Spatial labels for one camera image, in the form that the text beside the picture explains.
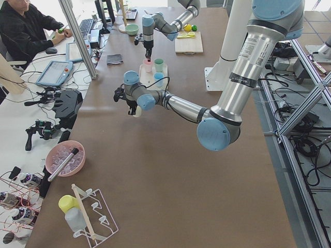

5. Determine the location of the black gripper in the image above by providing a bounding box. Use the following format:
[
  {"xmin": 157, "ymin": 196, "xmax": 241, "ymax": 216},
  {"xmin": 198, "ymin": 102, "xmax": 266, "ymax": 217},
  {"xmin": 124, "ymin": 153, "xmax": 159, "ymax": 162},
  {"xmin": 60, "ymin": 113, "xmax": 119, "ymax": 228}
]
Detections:
[
  {"xmin": 113, "ymin": 86, "xmax": 137, "ymax": 115},
  {"xmin": 134, "ymin": 33, "xmax": 154, "ymax": 62}
]

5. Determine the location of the cream plastic cup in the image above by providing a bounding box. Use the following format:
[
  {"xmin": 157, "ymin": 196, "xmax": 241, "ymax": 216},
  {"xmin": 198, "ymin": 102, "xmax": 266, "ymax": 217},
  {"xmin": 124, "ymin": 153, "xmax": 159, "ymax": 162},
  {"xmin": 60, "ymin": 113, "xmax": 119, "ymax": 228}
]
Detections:
[{"xmin": 133, "ymin": 106, "xmax": 142, "ymax": 118}]

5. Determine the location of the pink plastic cup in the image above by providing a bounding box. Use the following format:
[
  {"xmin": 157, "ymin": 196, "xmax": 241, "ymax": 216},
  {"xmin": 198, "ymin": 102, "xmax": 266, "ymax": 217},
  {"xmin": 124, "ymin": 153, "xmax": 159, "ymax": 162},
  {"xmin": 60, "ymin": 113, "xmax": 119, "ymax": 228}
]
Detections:
[{"xmin": 143, "ymin": 58, "xmax": 153, "ymax": 72}]

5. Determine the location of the green plastic cup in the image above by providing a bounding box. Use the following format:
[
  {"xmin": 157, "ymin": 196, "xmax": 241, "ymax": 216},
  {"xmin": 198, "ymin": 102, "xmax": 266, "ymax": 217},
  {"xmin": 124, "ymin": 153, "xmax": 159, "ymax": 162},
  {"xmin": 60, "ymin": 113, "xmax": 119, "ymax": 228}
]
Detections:
[{"xmin": 154, "ymin": 58, "xmax": 164, "ymax": 72}]

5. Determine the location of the blue plastic cup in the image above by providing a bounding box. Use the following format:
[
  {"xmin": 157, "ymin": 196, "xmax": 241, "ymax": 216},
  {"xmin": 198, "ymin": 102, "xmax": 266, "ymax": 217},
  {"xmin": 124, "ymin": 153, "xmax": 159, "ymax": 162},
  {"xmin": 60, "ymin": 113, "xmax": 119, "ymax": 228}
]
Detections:
[{"xmin": 154, "ymin": 72, "xmax": 164, "ymax": 88}]

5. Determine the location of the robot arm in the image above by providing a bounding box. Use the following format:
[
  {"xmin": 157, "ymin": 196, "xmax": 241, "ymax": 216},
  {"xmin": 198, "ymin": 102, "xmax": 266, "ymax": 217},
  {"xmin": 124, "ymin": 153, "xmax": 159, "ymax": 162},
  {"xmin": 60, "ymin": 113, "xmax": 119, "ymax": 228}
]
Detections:
[
  {"xmin": 114, "ymin": 1, "xmax": 305, "ymax": 151},
  {"xmin": 134, "ymin": 0, "xmax": 201, "ymax": 61}
]

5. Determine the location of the cream rabbit tray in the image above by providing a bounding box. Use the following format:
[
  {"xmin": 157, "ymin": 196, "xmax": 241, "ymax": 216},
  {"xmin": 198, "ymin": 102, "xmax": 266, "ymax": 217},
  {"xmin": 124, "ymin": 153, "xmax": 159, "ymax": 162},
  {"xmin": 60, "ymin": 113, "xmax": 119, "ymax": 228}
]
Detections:
[{"xmin": 139, "ymin": 64, "xmax": 168, "ymax": 90}]

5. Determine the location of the green bowl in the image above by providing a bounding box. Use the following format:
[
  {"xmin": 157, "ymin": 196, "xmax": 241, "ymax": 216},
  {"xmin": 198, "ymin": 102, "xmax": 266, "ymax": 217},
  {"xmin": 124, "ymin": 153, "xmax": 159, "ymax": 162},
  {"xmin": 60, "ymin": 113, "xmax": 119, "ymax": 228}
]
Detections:
[{"xmin": 125, "ymin": 24, "xmax": 139, "ymax": 36}]

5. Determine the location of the grey folded cloth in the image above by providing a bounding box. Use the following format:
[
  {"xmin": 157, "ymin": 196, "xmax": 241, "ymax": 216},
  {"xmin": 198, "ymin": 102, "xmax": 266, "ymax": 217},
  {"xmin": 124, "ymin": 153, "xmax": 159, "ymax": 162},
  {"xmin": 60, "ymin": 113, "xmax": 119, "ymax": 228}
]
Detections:
[{"xmin": 107, "ymin": 54, "xmax": 123, "ymax": 65}]

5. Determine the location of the wooden glass stand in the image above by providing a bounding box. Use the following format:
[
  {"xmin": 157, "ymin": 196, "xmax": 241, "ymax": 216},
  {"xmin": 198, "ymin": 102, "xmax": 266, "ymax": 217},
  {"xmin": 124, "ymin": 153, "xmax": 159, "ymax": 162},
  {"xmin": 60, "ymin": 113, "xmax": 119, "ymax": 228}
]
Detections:
[{"xmin": 115, "ymin": 0, "xmax": 127, "ymax": 33}]

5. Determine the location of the wooden cutting board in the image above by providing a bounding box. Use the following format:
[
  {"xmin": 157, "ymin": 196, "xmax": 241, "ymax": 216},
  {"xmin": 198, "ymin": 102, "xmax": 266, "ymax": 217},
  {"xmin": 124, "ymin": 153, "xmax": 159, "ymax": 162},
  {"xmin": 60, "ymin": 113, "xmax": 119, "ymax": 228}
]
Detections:
[{"xmin": 175, "ymin": 32, "xmax": 203, "ymax": 55}]

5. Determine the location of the whole yellow lemon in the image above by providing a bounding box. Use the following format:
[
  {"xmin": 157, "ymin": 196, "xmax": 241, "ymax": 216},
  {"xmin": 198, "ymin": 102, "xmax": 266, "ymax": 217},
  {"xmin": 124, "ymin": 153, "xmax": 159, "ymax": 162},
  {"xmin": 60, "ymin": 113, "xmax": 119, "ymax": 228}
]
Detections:
[{"xmin": 183, "ymin": 24, "xmax": 192, "ymax": 32}]

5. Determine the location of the green lime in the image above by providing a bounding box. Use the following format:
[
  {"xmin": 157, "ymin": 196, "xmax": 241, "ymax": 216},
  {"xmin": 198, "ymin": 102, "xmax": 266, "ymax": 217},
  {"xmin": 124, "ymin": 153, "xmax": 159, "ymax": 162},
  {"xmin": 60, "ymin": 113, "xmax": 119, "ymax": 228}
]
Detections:
[{"xmin": 191, "ymin": 25, "xmax": 198, "ymax": 32}]

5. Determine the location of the black keyboard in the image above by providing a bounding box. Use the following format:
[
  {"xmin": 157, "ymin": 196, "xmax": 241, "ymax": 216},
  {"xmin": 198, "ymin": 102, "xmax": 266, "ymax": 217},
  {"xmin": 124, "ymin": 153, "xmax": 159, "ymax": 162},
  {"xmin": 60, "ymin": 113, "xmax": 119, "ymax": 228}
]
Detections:
[{"xmin": 79, "ymin": 19, "xmax": 94, "ymax": 39}]

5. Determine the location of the blue teach pendant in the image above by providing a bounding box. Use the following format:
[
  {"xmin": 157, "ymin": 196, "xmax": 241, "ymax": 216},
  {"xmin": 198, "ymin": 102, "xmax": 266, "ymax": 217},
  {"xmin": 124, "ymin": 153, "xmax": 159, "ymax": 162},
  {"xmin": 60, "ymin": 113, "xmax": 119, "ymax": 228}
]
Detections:
[
  {"xmin": 36, "ymin": 61, "xmax": 73, "ymax": 87},
  {"xmin": 66, "ymin": 40, "xmax": 92, "ymax": 63}
]

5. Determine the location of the metal muddler in bowl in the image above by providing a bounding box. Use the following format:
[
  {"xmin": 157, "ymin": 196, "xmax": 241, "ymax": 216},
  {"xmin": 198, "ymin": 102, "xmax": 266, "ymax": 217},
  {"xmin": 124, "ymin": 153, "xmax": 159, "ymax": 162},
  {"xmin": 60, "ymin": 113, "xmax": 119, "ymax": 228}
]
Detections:
[{"xmin": 48, "ymin": 148, "xmax": 79, "ymax": 182}]

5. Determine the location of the pink ribbed bowl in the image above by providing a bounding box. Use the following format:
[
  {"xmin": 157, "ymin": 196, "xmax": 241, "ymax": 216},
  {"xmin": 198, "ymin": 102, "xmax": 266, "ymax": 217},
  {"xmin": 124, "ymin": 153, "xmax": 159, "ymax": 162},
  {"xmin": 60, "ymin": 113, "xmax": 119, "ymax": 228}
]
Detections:
[{"xmin": 45, "ymin": 140, "xmax": 86, "ymax": 177}]

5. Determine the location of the yellow-green plastic cup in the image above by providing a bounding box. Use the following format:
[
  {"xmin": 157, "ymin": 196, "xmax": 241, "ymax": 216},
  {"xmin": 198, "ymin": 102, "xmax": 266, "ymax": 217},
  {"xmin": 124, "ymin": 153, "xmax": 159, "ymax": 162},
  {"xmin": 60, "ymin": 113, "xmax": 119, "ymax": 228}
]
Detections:
[{"xmin": 58, "ymin": 195, "xmax": 79, "ymax": 213}]

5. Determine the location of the translucent cup on rack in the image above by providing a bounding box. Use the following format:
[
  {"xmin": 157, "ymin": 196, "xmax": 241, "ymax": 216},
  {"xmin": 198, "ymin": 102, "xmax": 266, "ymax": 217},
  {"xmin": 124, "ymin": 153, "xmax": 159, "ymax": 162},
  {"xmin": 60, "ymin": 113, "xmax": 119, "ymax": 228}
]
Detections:
[{"xmin": 65, "ymin": 207, "xmax": 87, "ymax": 232}]

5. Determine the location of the seated person in black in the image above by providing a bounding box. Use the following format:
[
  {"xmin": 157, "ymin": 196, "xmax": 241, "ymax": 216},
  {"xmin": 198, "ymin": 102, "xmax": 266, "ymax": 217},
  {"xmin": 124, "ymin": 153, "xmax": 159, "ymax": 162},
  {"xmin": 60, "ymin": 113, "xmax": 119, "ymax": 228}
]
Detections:
[{"xmin": 1, "ymin": 1, "xmax": 72, "ymax": 69}]

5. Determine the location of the aluminium frame post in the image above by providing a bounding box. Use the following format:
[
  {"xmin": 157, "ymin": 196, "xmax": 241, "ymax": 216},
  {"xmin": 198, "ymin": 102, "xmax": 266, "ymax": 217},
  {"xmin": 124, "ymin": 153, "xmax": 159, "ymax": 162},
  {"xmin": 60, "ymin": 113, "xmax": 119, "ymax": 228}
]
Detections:
[{"xmin": 58, "ymin": 0, "xmax": 97, "ymax": 80}]

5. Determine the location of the white wire cup rack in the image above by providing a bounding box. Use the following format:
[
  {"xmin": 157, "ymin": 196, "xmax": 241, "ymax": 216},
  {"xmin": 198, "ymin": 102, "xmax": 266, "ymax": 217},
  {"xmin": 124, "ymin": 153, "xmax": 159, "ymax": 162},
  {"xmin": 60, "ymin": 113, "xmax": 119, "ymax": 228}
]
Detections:
[{"xmin": 71, "ymin": 184, "xmax": 119, "ymax": 247}]

